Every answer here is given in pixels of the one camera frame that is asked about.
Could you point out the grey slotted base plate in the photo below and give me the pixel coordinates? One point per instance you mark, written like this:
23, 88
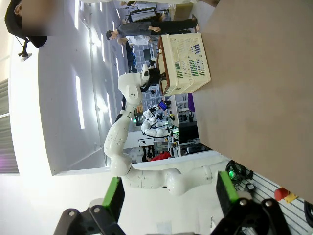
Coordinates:
264, 195

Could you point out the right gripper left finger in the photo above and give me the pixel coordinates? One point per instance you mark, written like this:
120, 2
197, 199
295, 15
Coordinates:
112, 195

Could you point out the small blue screen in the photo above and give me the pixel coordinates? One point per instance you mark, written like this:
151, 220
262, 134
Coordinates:
162, 105

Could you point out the red yellow emergency stop button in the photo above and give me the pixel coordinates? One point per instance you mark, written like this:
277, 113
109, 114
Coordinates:
281, 194

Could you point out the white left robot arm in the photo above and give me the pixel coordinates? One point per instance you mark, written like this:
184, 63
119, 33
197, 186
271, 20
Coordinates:
117, 137

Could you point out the person's left hand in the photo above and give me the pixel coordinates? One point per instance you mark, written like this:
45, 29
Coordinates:
215, 3

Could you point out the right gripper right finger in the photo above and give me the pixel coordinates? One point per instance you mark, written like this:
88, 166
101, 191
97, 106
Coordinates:
226, 191

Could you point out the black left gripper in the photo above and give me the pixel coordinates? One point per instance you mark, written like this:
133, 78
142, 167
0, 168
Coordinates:
154, 76

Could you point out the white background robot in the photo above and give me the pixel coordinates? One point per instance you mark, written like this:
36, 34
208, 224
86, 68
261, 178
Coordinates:
151, 131

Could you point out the purple cloth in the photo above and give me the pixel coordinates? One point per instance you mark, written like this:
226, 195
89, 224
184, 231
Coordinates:
191, 105

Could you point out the bystander in red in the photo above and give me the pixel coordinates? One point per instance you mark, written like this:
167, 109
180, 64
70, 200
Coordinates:
161, 156

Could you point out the person's head black hair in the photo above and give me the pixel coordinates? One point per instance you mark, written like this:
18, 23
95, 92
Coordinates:
14, 22

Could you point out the cream folding basket brown rim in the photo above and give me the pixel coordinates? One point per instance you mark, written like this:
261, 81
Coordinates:
185, 83

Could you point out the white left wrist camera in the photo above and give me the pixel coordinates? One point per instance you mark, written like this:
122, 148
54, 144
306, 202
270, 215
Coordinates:
145, 71

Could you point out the bystander grey top black trousers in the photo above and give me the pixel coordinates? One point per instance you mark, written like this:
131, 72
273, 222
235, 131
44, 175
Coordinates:
159, 27

